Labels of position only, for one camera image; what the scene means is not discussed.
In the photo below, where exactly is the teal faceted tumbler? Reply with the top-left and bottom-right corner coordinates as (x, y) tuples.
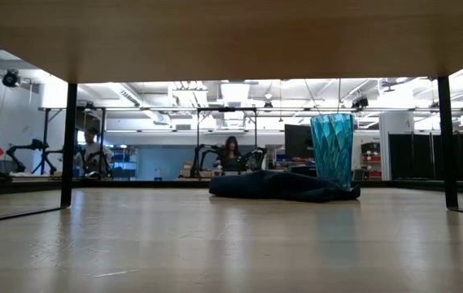
(309, 113), (356, 192)

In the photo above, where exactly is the shelf with red bins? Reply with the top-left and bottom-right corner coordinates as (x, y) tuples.
(360, 141), (382, 181)

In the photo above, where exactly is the person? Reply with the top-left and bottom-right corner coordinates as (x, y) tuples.
(213, 135), (245, 175)
(72, 127), (115, 180)

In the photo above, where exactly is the dark blue cloth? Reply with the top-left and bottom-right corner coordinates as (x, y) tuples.
(208, 169), (362, 204)

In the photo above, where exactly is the black computer monitor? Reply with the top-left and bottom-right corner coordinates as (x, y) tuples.
(283, 123), (314, 160)

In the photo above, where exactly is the white pillar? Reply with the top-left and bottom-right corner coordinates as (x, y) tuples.
(378, 111), (416, 181)

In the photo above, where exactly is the black cabinet row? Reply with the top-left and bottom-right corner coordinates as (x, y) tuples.
(388, 132), (463, 182)

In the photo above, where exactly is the black background station frame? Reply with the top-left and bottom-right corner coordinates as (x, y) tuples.
(38, 105), (108, 180)
(194, 106), (259, 180)

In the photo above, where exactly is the black table frame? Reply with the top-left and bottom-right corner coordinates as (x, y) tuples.
(0, 178), (463, 197)

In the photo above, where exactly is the black ceiling camera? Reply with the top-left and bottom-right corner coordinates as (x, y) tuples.
(1, 68), (22, 89)

